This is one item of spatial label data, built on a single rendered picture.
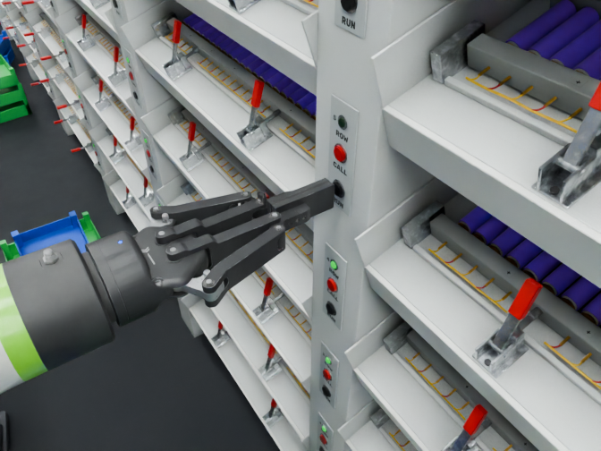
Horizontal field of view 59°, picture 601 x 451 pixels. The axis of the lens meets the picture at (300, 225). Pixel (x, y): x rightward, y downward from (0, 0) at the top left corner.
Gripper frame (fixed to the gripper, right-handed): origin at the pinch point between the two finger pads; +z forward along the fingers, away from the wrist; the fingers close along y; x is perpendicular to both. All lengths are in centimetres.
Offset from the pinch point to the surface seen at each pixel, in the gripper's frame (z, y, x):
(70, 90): 8, -178, -63
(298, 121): 11.4, -18.0, -2.6
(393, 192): 7.9, 4.7, 1.1
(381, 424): 10.1, 6.8, -42.5
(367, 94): 4.8, 2.8, 11.7
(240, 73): 11.8, -35.0, -2.5
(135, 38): 5, -65, -5
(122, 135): 6, -101, -44
